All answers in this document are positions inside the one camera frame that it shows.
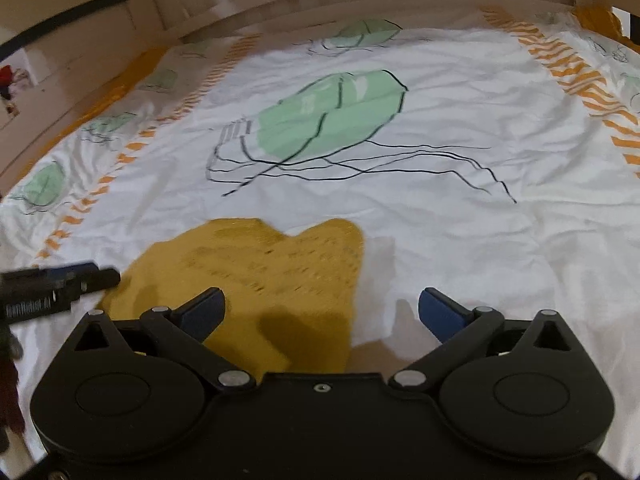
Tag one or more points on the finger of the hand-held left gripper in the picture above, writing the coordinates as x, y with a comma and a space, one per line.
95, 279

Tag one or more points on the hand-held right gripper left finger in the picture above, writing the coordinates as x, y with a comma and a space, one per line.
202, 312

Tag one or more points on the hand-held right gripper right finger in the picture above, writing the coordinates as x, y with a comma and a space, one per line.
442, 312

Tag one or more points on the mustard yellow long-sleeve shirt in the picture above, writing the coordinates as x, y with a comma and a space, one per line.
250, 270

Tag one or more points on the white leaf print bedsheet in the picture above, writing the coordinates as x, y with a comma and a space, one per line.
425, 200

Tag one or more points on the red and white bundle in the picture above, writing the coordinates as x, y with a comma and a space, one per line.
9, 82

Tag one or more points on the black bed frame rail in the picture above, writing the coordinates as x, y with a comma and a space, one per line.
65, 17

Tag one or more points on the black bed frame post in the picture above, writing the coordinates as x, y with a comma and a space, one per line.
632, 30

